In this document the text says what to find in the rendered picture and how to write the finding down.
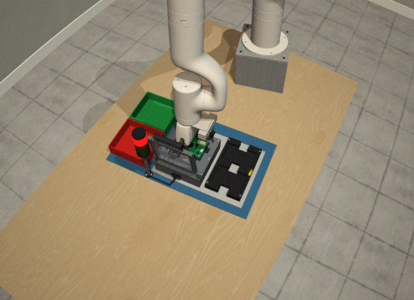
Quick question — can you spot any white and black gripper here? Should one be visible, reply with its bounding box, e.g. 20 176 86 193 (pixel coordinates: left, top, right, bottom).
176 121 199 151

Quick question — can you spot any green open tray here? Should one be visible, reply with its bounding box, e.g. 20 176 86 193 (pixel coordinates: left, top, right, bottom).
129 91 176 137

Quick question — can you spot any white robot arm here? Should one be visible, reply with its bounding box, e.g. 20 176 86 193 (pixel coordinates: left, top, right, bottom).
167 0 288 140

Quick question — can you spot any green circuit board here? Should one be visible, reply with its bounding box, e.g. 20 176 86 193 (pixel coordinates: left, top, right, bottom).
188 137 208 158

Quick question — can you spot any red bin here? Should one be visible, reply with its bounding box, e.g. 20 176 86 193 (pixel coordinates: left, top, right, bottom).
108 118 164 167

